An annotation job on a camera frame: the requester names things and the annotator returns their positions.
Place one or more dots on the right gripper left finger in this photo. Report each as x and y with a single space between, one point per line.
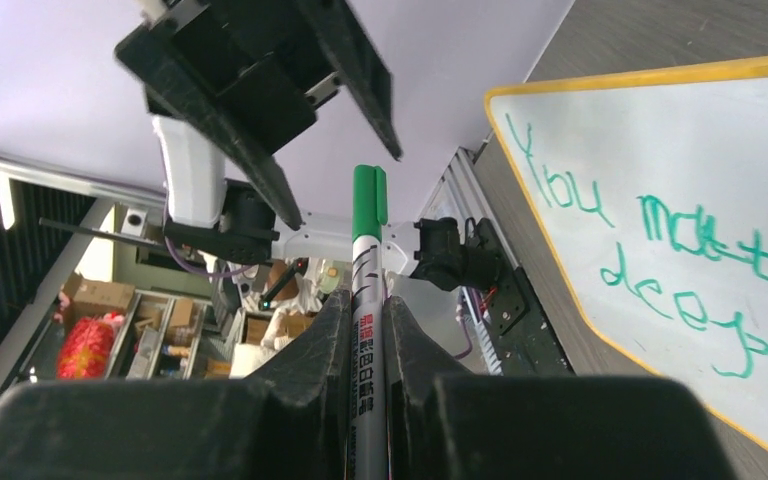
286 420

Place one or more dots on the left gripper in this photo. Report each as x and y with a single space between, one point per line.
250 75

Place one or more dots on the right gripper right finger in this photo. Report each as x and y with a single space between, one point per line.
450 423

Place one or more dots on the green whiteboard marker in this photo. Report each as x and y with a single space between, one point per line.
367 450

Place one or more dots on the green marker cap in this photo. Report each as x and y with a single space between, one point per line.
370 201

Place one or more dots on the yellow framed whiteboard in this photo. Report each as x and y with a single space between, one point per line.
651 190

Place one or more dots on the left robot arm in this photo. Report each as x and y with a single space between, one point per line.
212 206

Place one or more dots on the red patterned bag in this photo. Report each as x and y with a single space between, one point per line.
86 350

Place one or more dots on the cardboard boxes on shelf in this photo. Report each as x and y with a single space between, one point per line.
85 306

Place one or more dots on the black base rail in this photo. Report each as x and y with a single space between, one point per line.
522 337

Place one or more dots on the aluminium frame rail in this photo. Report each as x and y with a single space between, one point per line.
457 194

